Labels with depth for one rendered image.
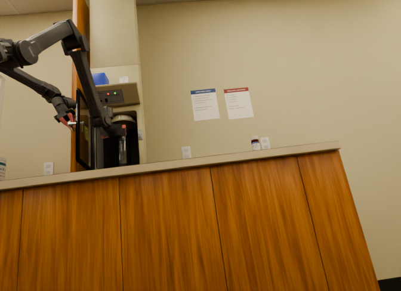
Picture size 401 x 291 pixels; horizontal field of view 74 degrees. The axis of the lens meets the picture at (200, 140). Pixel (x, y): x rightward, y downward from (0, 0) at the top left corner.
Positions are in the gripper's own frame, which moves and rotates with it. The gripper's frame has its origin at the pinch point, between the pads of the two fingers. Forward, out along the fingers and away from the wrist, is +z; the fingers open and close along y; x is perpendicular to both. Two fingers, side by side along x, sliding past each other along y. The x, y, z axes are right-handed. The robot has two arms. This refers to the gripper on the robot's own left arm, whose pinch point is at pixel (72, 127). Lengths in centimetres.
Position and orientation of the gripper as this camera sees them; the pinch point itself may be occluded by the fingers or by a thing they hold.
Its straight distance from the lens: 158.1
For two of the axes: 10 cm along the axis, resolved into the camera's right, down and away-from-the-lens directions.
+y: -8.2, 4.9, -2.8
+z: 5.6, 8.0, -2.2
